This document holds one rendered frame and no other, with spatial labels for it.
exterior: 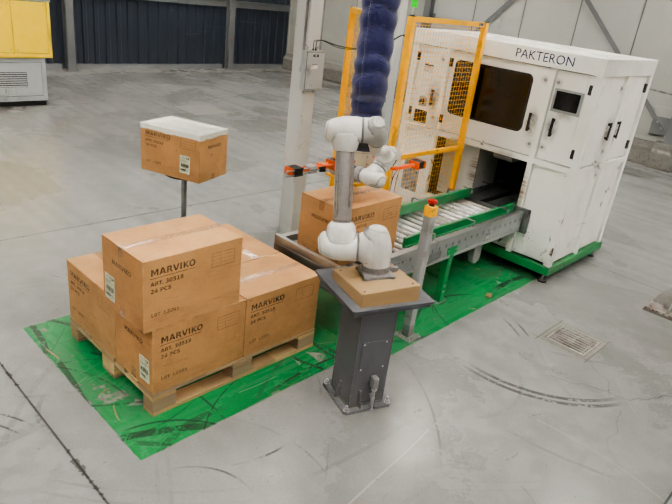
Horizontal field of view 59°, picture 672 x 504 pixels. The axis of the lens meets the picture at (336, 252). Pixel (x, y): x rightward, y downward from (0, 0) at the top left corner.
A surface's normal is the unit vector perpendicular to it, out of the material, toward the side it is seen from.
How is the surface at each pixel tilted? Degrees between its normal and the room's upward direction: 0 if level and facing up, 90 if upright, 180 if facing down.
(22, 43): 90
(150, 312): 90
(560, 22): 90
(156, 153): 90
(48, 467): 0
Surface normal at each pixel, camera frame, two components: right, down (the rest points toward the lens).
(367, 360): 0.42, 0.41
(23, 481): 0.11, -0.91
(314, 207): -0.69, 0.22
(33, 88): 0.71, 0.37
